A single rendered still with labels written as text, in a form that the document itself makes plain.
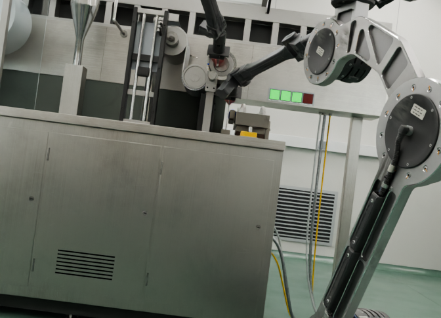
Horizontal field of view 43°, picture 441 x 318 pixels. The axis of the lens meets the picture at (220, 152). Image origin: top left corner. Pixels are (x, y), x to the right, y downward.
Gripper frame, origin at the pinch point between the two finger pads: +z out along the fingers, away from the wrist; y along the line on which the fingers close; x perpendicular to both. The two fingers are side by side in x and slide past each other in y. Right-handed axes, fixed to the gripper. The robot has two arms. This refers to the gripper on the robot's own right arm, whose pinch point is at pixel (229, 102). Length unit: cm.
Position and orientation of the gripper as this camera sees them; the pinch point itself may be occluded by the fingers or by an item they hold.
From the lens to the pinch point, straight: 274.0
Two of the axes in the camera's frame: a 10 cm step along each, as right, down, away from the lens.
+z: -0.8, 5.2, 8.5
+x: 1.1, -8.4, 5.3
